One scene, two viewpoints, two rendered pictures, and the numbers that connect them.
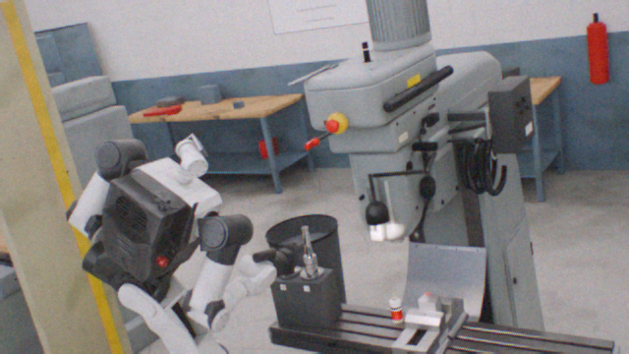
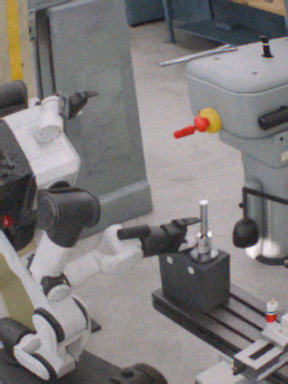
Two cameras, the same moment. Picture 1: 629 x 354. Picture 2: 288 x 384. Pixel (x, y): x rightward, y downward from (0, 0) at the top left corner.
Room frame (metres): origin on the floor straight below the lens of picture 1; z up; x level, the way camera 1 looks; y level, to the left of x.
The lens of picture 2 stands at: (0.35, -0.58, 2.48)
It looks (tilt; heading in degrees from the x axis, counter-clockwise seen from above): 28 degrees down; 23
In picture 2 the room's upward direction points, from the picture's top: 7 degrees counter-clockwise
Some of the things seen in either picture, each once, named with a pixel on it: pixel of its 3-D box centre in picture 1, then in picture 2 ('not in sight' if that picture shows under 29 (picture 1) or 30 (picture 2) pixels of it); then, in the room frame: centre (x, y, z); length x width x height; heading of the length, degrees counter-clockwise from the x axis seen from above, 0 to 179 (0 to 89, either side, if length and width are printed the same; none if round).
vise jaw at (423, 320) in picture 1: (425, 320); (279, 335); (2.02, -0.27, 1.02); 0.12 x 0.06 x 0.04; 55
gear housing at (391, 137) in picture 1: (384, 122); (286, 122); (2.15, -0.26, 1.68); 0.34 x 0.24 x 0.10; 144
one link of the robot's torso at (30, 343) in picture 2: not in sight; (45, 356); (2.12, 0.67, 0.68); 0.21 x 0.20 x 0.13; 67
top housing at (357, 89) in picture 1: (373, 85); (275, 80); (2.13, -0.24, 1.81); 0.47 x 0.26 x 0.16; 144
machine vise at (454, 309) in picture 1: (428, 324); (283, 339); (2.04, -0.28, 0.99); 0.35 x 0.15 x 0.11; 145
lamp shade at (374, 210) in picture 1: (375, 211); (245, 230); (1.94, -0.16, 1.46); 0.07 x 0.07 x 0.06
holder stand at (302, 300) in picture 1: (305, 295); (195, 272); (2.35, 0.12, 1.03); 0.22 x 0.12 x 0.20; 60
